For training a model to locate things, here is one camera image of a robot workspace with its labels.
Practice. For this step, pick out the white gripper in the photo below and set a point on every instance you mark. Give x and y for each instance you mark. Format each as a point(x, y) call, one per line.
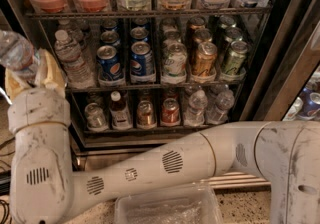
point(38, 107)

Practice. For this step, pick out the clear water bottle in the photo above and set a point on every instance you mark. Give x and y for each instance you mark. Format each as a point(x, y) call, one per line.
point(19, 55)
point(76, 67)

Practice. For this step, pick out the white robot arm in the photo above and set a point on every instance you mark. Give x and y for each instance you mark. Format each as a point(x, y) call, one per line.
point(44, 189)

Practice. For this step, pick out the silver can bottom shelf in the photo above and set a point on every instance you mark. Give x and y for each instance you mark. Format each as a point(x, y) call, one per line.
point(96, 120)

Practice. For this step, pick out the brown tea bottle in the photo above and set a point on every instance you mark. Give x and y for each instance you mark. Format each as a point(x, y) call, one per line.
point(121, 118)

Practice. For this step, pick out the orange can bottom shelf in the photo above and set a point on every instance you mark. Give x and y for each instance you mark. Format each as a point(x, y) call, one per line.
point(145, 115)

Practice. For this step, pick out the red can bottom shelf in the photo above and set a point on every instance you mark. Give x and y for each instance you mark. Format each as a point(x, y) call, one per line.
point(170, 112)

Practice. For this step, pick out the left bottom water bottle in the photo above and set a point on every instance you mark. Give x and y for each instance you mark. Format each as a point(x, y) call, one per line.
point(195, 105)

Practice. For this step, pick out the right bottom water bottle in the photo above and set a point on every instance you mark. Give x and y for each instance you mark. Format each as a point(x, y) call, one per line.
point(218, 113)

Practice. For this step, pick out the steel fridge vent grille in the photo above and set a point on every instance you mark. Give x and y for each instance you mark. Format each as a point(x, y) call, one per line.
point(93, 160)

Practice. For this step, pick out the front left Pepsi can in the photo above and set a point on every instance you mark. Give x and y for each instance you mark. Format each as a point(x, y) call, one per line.
point(111, 72)

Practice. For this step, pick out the second row left Pepsi can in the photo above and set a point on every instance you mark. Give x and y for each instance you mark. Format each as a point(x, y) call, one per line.
point(110, 38)

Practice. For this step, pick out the second row pepsi can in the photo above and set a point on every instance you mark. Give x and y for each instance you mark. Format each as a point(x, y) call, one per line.
point(139, 34)
point(110, 38)

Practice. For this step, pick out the front right Pepsi can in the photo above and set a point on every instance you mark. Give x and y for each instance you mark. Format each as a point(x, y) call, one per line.
point(142, 67)

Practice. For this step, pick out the second row right Pepsi can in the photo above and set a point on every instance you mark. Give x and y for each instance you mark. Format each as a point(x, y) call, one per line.
point(139, 34)

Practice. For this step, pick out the white green soda can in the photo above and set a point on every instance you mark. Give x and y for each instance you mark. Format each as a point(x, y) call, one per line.
point(174, 64)

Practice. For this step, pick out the gold soda can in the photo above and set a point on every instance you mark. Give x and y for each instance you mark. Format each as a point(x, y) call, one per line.
point(203, 63)

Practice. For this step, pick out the second row gold can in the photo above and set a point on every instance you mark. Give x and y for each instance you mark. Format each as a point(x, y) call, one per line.
point(202, 35)

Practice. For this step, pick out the clear plastic bin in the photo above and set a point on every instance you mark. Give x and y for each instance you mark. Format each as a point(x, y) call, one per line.
point(187, 204)

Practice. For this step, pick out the second row green can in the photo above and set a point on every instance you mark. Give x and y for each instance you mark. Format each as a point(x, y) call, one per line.
point(231, 34)

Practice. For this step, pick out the blue can behind glass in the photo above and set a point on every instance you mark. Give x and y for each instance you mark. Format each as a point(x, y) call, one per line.
point(311, 103)

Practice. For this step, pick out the middle wire shelf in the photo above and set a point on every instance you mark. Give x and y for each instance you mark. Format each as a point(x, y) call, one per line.
point(149, 86)

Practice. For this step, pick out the wire shelf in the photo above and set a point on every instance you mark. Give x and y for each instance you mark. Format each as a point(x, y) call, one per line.
point(147, 14)
point(149, 86)

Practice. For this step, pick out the upper wire shelf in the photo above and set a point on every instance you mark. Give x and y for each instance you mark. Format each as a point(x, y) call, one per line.
point(147, 14)

